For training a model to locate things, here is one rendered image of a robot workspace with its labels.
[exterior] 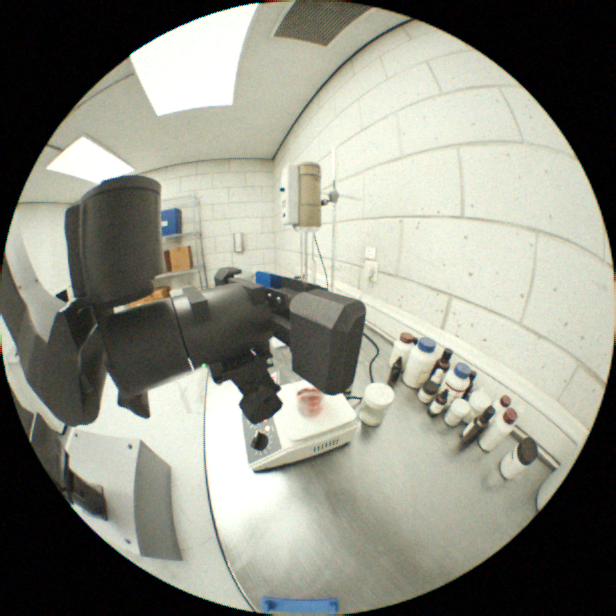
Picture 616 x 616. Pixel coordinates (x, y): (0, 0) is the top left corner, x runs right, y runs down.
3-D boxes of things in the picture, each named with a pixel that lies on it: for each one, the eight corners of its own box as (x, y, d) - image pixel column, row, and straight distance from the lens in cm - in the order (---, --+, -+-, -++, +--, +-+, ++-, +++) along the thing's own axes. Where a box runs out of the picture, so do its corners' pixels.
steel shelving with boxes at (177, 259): (126, 355, 314) (94, 217, 295) (136, 341, 344) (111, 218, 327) (215, 342, 255) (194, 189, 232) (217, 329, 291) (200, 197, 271)
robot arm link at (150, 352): (129, 438, 16) (58, 311, 12) (128, 390, 20) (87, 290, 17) (209, 405, 15) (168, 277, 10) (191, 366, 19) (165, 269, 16)
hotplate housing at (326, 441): (251, 474, 38) (239, 458, 30) (242, 418, 44) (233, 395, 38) (363, 438, 41) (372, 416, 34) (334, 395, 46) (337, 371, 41)
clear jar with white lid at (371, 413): (389, 417, 45) (400, 393, 39) (371, 432, 42) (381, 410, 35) (370, 401, 47) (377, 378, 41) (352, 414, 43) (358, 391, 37)
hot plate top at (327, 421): (289, 444, 30) (288, 441, 29) (272, 390, 37) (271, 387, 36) (358, 419, 33) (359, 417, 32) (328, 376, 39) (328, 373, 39)
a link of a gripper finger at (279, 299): (232, 276, 20) (236, 310, 21) (284, 294, 12) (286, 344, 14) (249, 273, 21) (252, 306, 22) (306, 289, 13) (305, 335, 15)
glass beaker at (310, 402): (324, 397, 35) (327, 364, 29) (326, 421, 32) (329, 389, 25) (292, 396, 35) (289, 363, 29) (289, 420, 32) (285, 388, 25)
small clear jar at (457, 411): (446, 409, 53) (455, 395, 50) (461, 417, 53) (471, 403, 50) (440, 421, 50) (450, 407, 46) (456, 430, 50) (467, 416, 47)
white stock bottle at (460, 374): (433, 391, 56) (449, 357, 49) (453, 394, 58) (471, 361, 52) (434, 408, 51) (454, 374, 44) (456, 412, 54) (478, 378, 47)
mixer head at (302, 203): (284, 231, 57) (284, 156, 63) (276, 233, 67) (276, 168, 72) (326, 232, 62) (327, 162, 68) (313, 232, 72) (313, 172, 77)
